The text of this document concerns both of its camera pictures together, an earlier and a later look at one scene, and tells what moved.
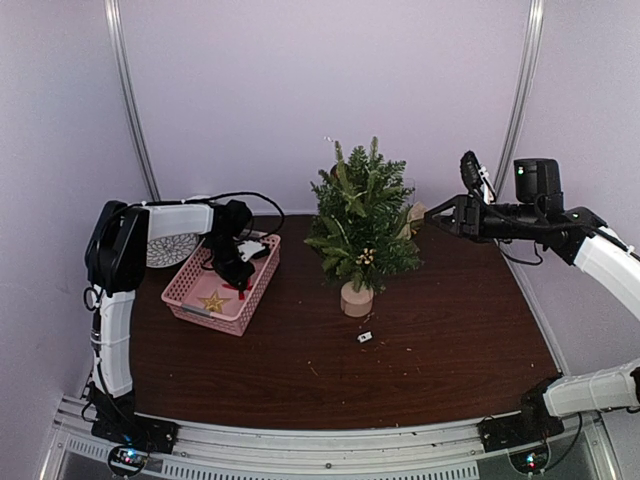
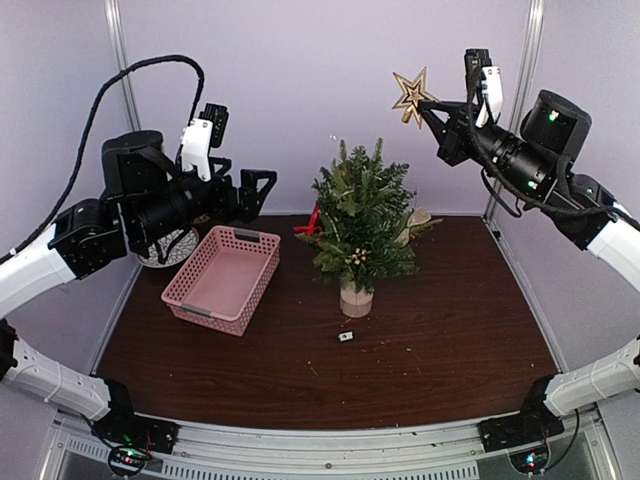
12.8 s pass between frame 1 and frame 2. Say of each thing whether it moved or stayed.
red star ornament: moved
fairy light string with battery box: moved
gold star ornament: moved
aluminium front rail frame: stayed
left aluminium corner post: stayed
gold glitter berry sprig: moved
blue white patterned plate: stayed
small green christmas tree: stayed
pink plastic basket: stayed
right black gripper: moved
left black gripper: moved
